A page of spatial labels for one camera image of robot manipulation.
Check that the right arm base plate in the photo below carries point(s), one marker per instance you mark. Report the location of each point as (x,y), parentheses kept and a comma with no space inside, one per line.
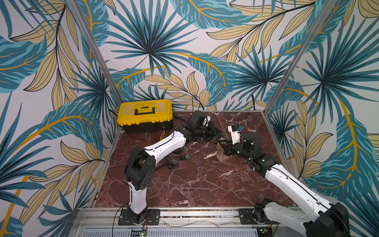
(252,216)

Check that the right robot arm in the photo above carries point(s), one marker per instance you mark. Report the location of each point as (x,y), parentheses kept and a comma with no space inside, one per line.
(318,218)

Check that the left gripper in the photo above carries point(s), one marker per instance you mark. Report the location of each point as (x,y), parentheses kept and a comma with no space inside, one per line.
(215,134)

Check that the yellow utility knife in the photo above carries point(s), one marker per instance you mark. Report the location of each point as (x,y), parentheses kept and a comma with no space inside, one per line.
(162,135)

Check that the beige striped cloth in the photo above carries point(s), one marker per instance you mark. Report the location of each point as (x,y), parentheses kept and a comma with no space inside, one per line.
(220,154)

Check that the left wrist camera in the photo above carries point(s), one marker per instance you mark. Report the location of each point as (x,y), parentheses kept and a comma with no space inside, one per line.
(207,120)

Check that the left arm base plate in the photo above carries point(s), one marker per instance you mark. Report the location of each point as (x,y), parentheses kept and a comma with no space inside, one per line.
(146,217)

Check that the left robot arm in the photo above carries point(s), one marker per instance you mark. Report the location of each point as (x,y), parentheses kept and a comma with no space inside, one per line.
(141,165)

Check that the small olive watch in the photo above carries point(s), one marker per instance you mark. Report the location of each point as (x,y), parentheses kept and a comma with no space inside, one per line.
(185,158)

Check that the aluminium front rail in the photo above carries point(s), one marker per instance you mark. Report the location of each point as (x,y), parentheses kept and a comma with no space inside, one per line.
(174,222)

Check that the cream strap watch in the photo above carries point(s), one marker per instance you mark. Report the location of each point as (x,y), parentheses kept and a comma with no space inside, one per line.
(211,155)

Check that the yellow black toolbox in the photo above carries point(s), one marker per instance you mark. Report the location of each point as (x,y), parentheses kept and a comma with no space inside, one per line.
(144,116)

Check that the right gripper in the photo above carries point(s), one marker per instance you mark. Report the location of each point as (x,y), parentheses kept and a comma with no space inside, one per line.
(230,146)

